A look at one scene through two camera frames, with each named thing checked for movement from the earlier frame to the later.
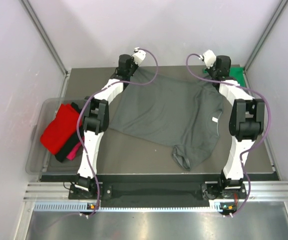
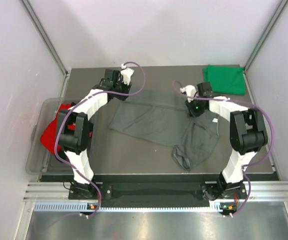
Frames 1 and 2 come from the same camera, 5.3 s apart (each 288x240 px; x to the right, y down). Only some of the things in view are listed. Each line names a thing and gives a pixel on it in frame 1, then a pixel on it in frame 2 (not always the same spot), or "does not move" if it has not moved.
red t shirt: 65,125 does not move
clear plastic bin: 40,161 does not move
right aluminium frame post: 280,8 does not move
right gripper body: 212,72 → 195,107
